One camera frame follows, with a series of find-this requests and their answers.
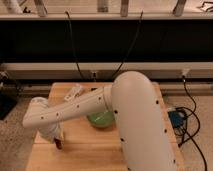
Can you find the green bowl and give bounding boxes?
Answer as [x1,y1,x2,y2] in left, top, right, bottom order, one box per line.
[87,111,115,128]

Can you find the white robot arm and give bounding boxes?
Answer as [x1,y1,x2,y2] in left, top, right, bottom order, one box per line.
[23,71,178,171]

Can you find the black floor cable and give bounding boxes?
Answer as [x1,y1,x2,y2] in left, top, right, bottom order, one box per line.
[173,76,209,171]

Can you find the red chili pepper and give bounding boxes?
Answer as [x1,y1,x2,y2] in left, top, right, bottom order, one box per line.
[54,139,62,150]

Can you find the blue connector box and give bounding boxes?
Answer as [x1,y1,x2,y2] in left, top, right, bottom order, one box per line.
[168,111,185,128]

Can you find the left black hanging cable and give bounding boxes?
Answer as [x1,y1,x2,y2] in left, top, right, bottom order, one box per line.
[64,10,86,82]

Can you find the wall power outlet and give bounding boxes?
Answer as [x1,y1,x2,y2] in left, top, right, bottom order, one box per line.
[91,71,98,82]

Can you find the white plastic bottle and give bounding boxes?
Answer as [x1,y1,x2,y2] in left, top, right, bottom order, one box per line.
[64,83,84,101]

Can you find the right black hanging cable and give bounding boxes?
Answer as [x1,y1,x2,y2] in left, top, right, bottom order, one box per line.
[109,10,144,80]

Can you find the black hanging cable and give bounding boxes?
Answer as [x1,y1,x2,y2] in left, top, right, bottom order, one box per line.
[109,10,144,80]
[64,10,86,82]

